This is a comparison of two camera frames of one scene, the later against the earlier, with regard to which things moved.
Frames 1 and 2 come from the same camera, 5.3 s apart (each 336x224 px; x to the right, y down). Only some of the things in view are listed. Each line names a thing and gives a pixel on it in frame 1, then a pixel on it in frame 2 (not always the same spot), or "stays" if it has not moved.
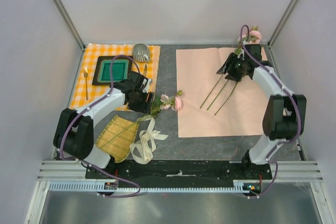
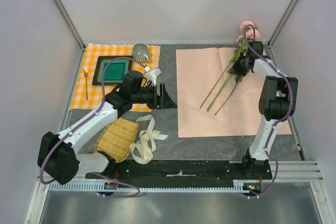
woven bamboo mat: (119, 138) stays
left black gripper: (145, 107) to (164, 101)
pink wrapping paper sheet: (212, 105) stays
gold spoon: (85, 73) stays
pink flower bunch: (137, 122) to (250, 33)
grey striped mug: (140, 53) stays
